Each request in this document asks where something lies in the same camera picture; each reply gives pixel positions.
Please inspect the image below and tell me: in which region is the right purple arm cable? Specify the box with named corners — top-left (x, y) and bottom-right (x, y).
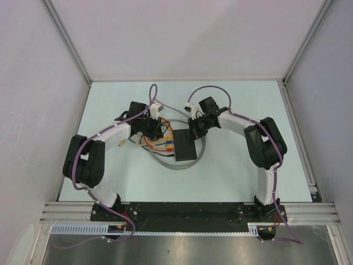
top-left (187, 86), bottom-right (304, 246)

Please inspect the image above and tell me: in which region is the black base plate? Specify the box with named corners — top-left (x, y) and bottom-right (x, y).
top-left (90, 201), bottom-right (288, 232)

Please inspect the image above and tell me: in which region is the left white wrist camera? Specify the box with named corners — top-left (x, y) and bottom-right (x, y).
top-left (149, 102), bottom-right (164, 120)

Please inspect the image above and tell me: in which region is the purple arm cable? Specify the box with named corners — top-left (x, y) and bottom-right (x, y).
top-left (187, 86), bottom-right (304, 246)
top-left (51, 84), bottom-right (161, 249)

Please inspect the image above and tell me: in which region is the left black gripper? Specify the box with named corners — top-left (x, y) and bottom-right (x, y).
top-left (138, 114), bottom-right (163, 139)

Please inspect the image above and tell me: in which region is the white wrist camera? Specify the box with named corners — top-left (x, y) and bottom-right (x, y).
top-left (149, 102), bottom-right (164, 120)
top-left (184, 102), bottom-right (202, 120)

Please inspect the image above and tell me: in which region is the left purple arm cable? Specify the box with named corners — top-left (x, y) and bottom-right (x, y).
top-left (51, 84), bottom-right (161, 249)

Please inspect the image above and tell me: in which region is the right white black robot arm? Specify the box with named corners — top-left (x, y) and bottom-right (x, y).
top-left (185, 97), bottom-right (287, 221)

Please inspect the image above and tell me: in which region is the right aluminium corner post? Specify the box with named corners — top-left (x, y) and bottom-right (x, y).
top-left (282, 0), bottom-right (335, 85)

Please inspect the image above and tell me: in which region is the grey slotted cable duct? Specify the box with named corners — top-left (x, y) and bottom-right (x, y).
top-left (51, 224), bottom-right (259, 237)

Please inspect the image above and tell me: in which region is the black power cable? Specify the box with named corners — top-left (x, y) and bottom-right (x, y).
top-left (137, 118), bottom-right (175, 157)

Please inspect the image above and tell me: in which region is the left aluminium corner post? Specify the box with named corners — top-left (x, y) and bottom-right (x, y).
top-left (41, 0), bottom-right (92, 87)

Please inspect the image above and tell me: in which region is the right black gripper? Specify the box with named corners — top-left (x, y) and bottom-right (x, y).
top-left (187, 115), bottom-right (211, 142)

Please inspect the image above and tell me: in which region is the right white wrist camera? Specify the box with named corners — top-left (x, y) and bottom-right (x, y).
top-left (184, 102), bottom-right (202, 120)

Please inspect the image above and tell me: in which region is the orange ethernet cable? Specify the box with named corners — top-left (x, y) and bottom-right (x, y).
top-left (143, 121), bottom-right (174, 153)

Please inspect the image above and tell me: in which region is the aluminium front rail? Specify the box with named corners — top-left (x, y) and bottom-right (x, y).
top-left (40, 202), bottom-right (341, 225)

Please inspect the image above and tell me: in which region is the right aluminium side rail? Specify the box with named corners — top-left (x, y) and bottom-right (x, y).
top-left (277, 80), bottom-right (323, 203)

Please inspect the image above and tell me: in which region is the black network switch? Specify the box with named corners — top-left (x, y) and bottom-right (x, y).
top-left (173, 129), bottom-right (197, 162)

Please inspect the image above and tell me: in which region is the grey coiled ethernet cable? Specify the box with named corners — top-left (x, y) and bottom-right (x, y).
top-left (148, 103), bottom-right (207, 171)

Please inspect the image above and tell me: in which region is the aluminium corner post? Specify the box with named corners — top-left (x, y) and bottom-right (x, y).
top-left (282, 0), bottom-right (335, 85)
top-left (41, 0), bottom-right (92, 87)

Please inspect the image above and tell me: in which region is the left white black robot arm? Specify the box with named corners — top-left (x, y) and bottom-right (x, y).
top-left (63, 102), bottom-right (163, 221)

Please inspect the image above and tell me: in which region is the yellow ethernet cable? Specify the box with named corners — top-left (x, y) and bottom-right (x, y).
top-left (118, 135), bottom-right (173, 147)

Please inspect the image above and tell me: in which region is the blue ethernet cable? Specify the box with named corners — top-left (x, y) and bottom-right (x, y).
top-left (129, 136), bottom-right (174, 147)

